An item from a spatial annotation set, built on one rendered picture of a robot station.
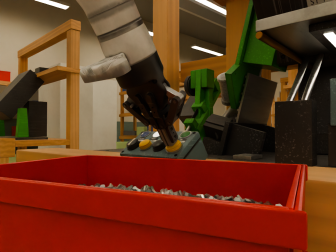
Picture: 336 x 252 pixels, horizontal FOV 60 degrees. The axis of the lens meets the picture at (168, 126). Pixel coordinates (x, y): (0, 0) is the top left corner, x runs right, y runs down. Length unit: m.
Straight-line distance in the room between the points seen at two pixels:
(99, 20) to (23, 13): 7.83
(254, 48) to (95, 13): 0.39
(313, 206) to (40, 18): 8.16
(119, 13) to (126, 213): 0.29
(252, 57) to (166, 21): 0.75
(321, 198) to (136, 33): 0.31
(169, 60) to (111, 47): 0.93
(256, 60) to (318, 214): 0.40
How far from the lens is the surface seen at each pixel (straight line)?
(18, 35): 8.04
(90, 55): 8.72
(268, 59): 0.68
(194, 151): 0.53
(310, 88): 0.57
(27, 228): 0.25
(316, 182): 0.39
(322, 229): 0.40
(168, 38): 1.37
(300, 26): 0.49
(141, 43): 0.42
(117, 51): 0.42
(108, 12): 0.42
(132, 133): 7.56
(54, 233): 0.23
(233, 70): 0.68
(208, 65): 1.30
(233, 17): 1.19
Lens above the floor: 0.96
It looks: 1 degrees up
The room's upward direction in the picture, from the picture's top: straight up
